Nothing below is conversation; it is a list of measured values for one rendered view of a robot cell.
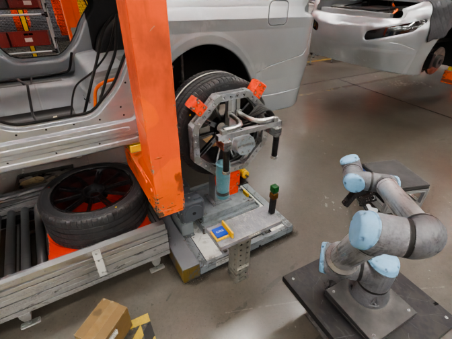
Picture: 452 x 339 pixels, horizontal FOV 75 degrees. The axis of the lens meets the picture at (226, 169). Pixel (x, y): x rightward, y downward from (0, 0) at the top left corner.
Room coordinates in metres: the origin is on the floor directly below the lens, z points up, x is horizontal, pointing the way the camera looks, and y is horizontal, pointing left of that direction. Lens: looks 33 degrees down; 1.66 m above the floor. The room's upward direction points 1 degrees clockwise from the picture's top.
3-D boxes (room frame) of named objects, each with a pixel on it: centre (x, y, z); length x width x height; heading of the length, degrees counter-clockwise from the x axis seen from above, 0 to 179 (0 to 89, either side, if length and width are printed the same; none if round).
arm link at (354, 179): (1.15, -0.62, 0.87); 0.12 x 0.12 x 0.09; 74
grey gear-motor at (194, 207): (1.68, 0.32, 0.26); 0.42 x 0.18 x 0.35; 31
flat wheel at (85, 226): (1.54, 0.87, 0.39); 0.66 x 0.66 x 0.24
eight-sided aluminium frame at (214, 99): (1.65, -0.03, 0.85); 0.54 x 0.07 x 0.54; 121
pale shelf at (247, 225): (1.27, -0.12, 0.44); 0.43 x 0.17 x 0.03; 121
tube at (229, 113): (1.50, 0.00, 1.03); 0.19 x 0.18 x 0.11; 31
